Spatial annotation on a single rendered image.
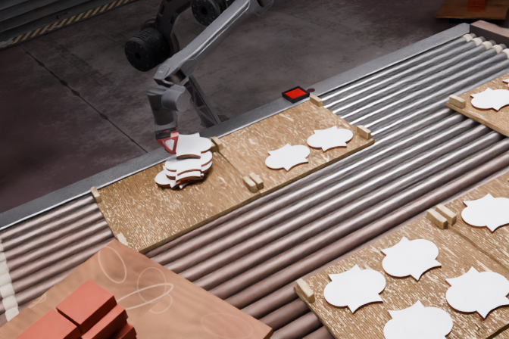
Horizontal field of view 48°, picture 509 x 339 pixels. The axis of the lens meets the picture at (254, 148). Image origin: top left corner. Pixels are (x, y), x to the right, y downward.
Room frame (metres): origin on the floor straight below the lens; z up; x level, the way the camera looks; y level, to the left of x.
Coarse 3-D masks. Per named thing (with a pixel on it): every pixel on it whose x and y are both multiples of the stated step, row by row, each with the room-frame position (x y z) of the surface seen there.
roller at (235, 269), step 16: (480, 144) 1.38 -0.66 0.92; (448, 160) 1.33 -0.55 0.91; (416, 176) 1.28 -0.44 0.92; (384, 192) 1.24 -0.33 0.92; (352, 208) 1.20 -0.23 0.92; (320, 224) 1.16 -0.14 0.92; (336, 224) 1.16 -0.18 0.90; (288, 240) 1.12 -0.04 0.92; (304, 240) 1.12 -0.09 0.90; (256, 256) 1.08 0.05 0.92; (272, 256) 1.09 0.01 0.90; (224, 272) 1.05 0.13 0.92; (240, 272) 1.05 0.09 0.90; (208, 288) 1.02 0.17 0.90
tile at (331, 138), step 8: (336, 128) 1.56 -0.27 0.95; (312, 136) 1.54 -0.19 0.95; (320, 136) 1.53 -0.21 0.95; (328, 136) 1.52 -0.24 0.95; (336, 136) 1.51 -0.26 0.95; (344, 136) 1.50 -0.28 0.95; (352, 136) 1.50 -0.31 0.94; (312, 144) 1.50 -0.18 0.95; (320, 144) 1.49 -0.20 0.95; (328, 144) 1.48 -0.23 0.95; (336, 144) 1.47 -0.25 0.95; (344, 144) 1.46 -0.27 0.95
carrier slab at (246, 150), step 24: (264, 120) 1.71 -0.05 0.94; (288, 120) 1.68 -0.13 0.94; (312, 120) 1.65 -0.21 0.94; (336, 120) 1.62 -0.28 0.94; (240, 144) 1.59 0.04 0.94; (264, 144) 1.56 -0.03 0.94; (360, 144) 1.46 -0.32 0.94; (240, 168) 1.45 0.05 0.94; (264, 168) 1.43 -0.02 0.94; (312, 168) 1.38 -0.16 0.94; (264, 192) 1.32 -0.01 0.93
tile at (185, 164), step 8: (208, 152) 1.49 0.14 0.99; (168, 160) 1.49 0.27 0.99; (176, 160) 1.48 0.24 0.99; (184, 160) 1.47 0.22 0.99; (192, 160) 1.46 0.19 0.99; (200, 160) 1.46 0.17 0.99; (208, 160) 1.45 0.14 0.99; (168, 168) 1.45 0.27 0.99; (176, 168) 1.44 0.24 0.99; (184, 168) 1.43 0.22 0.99; (192, 168) 1.42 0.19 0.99; (200, 168) 1.42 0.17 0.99
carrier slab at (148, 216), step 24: (216, 168) 1.48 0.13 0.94; (120, 192) 1.44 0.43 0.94; (144, 192) 1.42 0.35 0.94; (168, 192) 1.40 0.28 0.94; (192, 192) 1.38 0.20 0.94; (216, 192) 1.35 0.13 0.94; (240, 192) 1.33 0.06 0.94; (120, 216) 1.32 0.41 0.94; (144, 216) 1.30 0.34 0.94; (168, 216) 1.28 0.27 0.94; (192, 216) 1.26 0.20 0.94; (216, 216) 1.26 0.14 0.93; (144, 240) 1.20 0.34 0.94; (168, 240) 1.20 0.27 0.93
